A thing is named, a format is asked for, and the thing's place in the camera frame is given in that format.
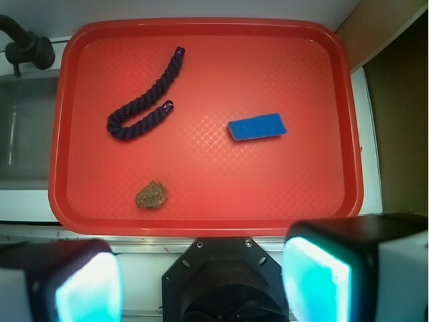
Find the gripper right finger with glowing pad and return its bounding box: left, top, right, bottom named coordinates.
left=282, top=213, right=428, bottom=321

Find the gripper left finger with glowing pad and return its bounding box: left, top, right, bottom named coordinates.
left=1, top=239, right=123, bottom=321

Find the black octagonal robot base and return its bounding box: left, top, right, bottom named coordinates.
left=162, top=237, right=290, bottom=321

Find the blue sponge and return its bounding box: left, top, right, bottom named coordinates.
left=227, top=113, right=287, bottom=142

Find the brown crumbly lump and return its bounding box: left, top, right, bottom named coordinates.
left=135, top=180, right=168, bottom=210

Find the red plastic tray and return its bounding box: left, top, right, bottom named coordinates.
left=48, top=18, right=363, bottom=237

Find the steel sink basin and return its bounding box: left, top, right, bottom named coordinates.
left=1, top=71, right=59, bottom=190

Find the black faucet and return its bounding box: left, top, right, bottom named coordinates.
left=1, top=15, right=56, bottom=77

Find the dark purple rope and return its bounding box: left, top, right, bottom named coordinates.
left=106, top=46, right=186, bottom=142

